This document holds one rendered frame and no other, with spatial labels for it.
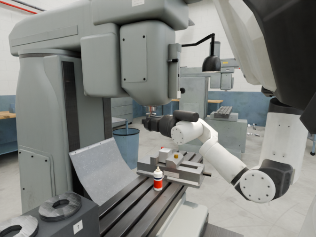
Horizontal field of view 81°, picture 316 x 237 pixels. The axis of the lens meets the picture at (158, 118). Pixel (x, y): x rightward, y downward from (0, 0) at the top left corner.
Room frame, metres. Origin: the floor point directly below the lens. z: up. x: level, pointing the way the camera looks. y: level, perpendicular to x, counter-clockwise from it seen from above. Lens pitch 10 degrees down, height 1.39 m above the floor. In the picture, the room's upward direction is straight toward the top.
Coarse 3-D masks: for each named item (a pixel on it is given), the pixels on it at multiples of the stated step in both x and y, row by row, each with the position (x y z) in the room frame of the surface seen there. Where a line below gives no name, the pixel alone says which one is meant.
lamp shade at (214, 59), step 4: (208, 56) 0.72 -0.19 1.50; (212, 56) 0.71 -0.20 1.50; (216, 56) 0.71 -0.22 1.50; (204, 60) 0.73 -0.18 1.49; (208, 60) 0.71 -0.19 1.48; (212, 60) 0.70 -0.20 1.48; (216, 60) 0.70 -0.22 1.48; (220, 60) 0.72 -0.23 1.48; (204, 64) 0.72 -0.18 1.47; (208, 64) 0.70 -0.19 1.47; (212, 64) 0.70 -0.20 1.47; (216, 64) 0.70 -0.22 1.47; (220, 64) 0.71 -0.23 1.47; (204, 68) 0.72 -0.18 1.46; (208, 68) 0.70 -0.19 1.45; (212, 68) 0.70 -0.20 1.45; (216, 68) 0.70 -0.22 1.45; (220, 68) 0.71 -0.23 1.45
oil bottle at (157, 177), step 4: (156, 172) 0.78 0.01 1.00; (160, 172) 0.78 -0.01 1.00; (156, 176) 0.77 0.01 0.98; (160, 176) 0.78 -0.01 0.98; (156, 180) 0.77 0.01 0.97; (160, 180) 0.78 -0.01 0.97; (156, 184) 0.77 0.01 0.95; (160, 184) 0.78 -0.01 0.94; (156, 188) 0.77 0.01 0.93; (160, 188) 0.78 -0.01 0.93
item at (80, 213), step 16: (48, 208) 0.38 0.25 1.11; (64, 208) 0.38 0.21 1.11; (80, 208) 0.39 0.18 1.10; (96, 208) 0.41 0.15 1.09; (0, 224) 0.33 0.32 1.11; (16, 224) 0.33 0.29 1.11; (32, 224) 0.33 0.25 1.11; (48, 224) 0.34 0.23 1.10; (64, 224) 0.34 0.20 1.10; (80, 224) 0.37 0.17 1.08; (96, 224) 0.40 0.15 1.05
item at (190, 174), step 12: (156, 156) 0.92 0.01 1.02; (144, 168) 0.93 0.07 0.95; (156, 168) 0.90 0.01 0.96; (168, 168) 0.87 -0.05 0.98; (180, 168) 0.86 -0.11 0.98; (192, 168) 0.86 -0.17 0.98; (204, 168) 0.90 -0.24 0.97; (168, 180) 0.85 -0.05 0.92; (180, 180) 0.84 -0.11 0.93; (192, 180) 0.82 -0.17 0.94
